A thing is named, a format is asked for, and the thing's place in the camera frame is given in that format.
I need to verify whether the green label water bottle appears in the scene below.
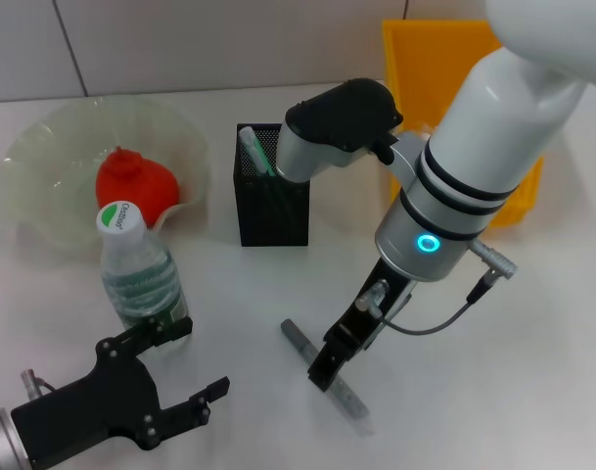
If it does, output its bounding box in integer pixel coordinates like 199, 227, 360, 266
95, 199, 191, 333

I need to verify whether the black mesh pen holder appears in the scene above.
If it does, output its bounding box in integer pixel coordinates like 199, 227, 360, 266
232, 121, 311, 248

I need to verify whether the silver right wrist plug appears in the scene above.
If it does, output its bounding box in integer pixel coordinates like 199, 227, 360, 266
468, 239, 519, 279

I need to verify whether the left gripper plug cable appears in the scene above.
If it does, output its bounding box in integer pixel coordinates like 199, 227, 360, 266
19, 369, 59, 401

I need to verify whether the yellow plastic storage bin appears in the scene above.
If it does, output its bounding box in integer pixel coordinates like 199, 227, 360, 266
381, 19, 546, 230

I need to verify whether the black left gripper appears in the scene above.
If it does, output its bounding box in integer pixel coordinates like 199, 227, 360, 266
10, 315, 231, 470

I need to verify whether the red-orange toy fruit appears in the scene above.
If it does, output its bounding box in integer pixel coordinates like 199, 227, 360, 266
95, 145, 181, 230

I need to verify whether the grey right gripper cable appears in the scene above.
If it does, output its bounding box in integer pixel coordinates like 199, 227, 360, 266
354, 271, 497, 337

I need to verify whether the grey marker pen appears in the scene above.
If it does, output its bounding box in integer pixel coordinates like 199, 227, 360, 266
280, 317, 376, 436

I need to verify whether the mint green pen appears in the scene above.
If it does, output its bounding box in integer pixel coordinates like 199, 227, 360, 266
238, 125, 298, 231

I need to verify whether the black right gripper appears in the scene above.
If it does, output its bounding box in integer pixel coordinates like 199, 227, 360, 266
305, 258, 420, 394

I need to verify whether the wavy glass fruit plate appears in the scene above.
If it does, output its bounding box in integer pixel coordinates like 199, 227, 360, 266
1, 95, 213, 260

